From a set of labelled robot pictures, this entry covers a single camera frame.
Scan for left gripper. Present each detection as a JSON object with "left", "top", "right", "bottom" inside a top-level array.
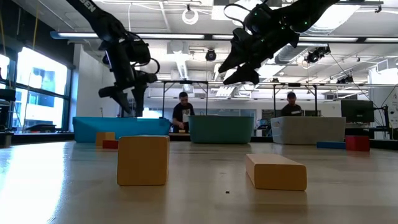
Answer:
[{"left": 98, "top": 42, "right": 159, "bottom": 118}]

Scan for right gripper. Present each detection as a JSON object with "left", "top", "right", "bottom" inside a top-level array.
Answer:
[{"left": 218, "top": 26, "right": 300, "bottom": 86}]

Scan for red rectangular block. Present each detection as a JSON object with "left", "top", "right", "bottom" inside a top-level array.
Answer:
[{"left": 102, "top": 139, "right": 119, "bottom": 150}]

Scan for blue rectangular block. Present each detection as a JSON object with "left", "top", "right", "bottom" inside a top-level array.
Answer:
[{"left": 316, "top": 141, "right": 346, "bottom": 150}]

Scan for orange rectangular block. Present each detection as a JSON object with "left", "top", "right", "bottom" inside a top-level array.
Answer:
[
  {"left": 95, "top": 131, "right": 116, "bottom": 147},
  {"left": 245, "top": 153, "right": 308, "bottom": 192}
]

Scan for blue plastic bin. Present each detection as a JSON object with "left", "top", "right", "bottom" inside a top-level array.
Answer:
[{"left": 72, "top": 116, "right": 172, "bottom": 144}]

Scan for person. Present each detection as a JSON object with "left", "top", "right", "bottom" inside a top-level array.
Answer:
[
  {"left": 280, "top": 91, "right": 303, "bottom": 118},
  {"left": 172, "top": 91, "right": 196, "bottom": 134}
]

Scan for teal plastic bin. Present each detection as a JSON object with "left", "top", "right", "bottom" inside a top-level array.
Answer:
[{"left": 188, "top": 115, "right": 255, "bottom": 144}]

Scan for thick orange block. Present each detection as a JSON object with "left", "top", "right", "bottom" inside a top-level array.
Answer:
[{"left": 116, "top": 134, "right": 171, "bottom": 187}]

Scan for overhead light bar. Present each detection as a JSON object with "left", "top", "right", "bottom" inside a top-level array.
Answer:
[{"left": 49, "top": 30, "right": 398, "bottom": 44}]

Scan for white plastic bin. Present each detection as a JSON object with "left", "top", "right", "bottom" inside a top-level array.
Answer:
[{"left": 270, "top": 116, "right": 346, "bottom": 146}]

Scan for large window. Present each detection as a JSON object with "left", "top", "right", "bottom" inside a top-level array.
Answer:
[{"left": 0, "top": 46, "right": 75, "bottom": 134}]

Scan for black computer monitor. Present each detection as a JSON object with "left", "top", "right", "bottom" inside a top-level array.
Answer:
[{"left": 340, "top": 99, "right": 375, "bottom": 124}]

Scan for black desk equipment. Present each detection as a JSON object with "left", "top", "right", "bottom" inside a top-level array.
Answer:
[{"left": 0, "top": 88, "right": 17, "bottom": 131}]

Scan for small red block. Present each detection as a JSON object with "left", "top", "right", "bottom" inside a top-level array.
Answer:
[{"left": 345, "top": 135, "right": 371, "bottom": 152}]

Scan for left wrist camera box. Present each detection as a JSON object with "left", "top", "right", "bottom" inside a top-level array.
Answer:
[{"left": 126, "top": 37, "right": 152, "bottom": 65}]

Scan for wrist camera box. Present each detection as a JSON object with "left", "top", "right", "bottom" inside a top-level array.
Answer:
[
  {"left": 126, "top": 37, "right": 152, "bottom": 65},
  {"left": 243, "top": 2, "right": 276, "bottom": 34}
]

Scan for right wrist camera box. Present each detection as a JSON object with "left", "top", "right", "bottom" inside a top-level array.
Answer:
[{"left": 243, "top": 2, "right": 276, "bottom": 34}]

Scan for black rig frame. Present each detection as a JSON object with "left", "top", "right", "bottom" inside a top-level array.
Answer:
[
  {"left": 161, "top": 80, "right": 210, "bottom": 119},
  {"left": 272, "top": 82, "right": 318, "bottom": 118}
]

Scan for black ceiling camera cluster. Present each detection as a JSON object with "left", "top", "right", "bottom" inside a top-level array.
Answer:
[
  {"left": 303, "top": 45, "right": 331, "bottom": 65},
  {"left": 336, "top": 75, "right": 354, "bottom": 85}
]

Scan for white cable coil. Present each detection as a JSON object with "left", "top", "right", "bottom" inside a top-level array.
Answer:
[{"left": 182, "top": 7, "right": 200, "bottom": 26}]

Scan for black aluminium table frame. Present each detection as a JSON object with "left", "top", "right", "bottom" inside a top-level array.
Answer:
[{"left": 0, "top": 132, "right": 398, "bottom": 151}]

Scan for yellow hanging strap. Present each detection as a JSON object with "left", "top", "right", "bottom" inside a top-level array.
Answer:
[{"left": 30, "top": 4, "right": 41, "bottom": 50}]

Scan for white wall poster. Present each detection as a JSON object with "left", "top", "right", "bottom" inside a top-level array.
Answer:
[{"left": 390, "top": 91, "right": 398, "bottom": 129}]

